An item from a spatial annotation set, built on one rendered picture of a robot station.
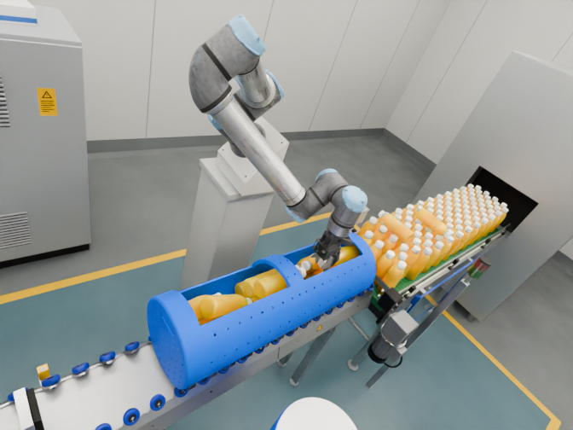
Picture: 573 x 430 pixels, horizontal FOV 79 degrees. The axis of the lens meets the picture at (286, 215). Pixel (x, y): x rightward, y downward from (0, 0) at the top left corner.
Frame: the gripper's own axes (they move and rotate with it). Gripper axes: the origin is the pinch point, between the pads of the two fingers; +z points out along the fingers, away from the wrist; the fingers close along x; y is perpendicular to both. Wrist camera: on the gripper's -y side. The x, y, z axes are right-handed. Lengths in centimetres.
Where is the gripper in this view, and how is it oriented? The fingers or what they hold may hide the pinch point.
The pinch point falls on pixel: (321, 264)
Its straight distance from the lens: 143.5
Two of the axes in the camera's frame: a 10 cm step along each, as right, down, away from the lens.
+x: 5.9, 6.3, -5.0
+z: -3.0, 7.5, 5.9
